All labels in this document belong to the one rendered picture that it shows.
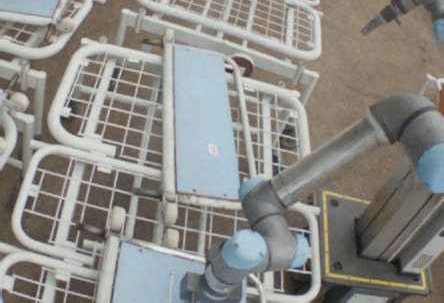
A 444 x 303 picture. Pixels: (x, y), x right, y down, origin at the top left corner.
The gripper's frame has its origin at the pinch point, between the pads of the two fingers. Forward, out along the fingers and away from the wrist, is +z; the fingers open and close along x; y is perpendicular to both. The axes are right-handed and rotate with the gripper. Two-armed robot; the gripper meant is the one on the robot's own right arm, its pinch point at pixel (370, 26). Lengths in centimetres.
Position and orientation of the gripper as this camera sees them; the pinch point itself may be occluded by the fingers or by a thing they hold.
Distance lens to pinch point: 187.2
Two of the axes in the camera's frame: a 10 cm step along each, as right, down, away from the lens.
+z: -6.3, 4.5, 6.3
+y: 6.0, 8.0, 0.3
